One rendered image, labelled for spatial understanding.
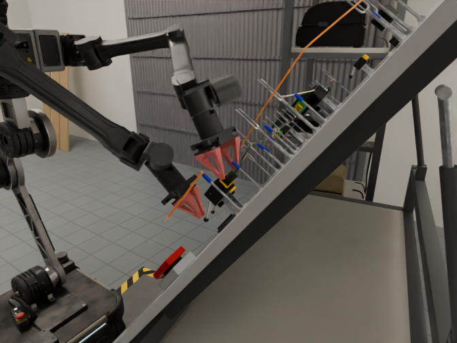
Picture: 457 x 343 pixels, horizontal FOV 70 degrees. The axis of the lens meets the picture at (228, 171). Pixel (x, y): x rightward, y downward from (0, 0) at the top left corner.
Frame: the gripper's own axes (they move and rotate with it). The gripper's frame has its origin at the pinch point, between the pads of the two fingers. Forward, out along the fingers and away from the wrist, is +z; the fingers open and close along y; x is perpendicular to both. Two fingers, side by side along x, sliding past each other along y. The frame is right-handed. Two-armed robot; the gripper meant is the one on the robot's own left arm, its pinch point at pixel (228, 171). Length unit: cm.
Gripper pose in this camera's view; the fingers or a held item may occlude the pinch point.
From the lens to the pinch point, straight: 76.5
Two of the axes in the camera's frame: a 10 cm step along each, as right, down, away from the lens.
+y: 5.9, -3.9, 7.0
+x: -7.0, 1.8, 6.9
